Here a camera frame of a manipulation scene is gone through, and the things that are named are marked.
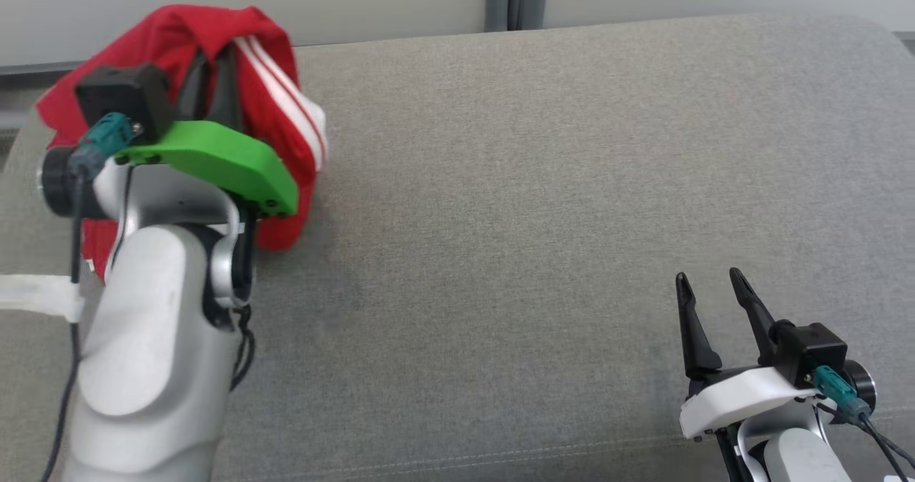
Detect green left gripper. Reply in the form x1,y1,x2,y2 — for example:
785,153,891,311
113,42,300,220

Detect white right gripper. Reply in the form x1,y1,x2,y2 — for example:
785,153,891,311
676,267,820,441

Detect red Bulls 23 jersey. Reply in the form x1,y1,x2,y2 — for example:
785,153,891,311
34,4,330,252

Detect teal left camera connector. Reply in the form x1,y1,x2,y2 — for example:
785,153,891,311
67,112,138,182

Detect teal camera connector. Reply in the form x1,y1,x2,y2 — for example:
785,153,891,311
67,112,138,182
811,365,871,420

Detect teal right camera connector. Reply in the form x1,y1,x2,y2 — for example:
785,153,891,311
811,365,871,420

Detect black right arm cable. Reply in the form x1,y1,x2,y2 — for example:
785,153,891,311
815,396,915,482

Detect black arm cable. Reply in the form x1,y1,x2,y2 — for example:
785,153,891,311
39,173,85,482
815,396,915,482

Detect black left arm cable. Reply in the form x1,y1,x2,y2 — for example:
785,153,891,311
39,173,85,482

